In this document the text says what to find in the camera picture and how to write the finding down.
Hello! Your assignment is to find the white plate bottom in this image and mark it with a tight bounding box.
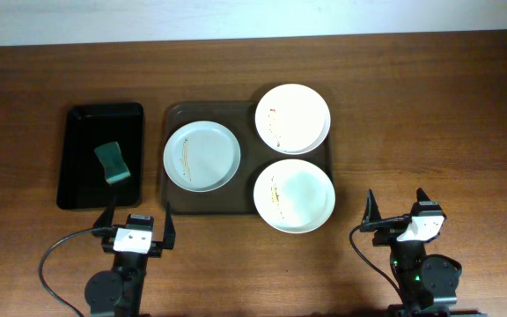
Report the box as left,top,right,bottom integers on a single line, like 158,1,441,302
253,158,336,234

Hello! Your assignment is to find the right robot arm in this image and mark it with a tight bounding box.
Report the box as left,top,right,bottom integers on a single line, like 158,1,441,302
349,188,482,317

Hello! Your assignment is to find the white plate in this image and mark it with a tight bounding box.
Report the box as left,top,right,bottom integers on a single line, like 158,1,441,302
253,158,336,234
254,84,331,155

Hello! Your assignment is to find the light blue plate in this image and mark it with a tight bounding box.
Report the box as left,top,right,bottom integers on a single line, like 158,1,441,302
163,121,241,193

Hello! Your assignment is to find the brown serving tray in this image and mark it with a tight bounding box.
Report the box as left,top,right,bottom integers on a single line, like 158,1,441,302
161,101,334,216

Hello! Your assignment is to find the white plate top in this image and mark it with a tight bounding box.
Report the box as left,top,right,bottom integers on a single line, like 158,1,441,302
254,84,331,155

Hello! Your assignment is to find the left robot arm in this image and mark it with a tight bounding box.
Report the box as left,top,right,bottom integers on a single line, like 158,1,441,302
84,188,176,316

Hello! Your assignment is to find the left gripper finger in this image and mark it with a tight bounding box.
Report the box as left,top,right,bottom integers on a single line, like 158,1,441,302
162,203,176,250
92,188,117,229

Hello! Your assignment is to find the green scrub sponge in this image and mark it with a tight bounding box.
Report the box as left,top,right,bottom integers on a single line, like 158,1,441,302
94,142,131,187

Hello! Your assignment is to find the black plastic tray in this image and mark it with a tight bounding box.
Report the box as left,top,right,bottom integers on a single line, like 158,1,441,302
56,102,144,210

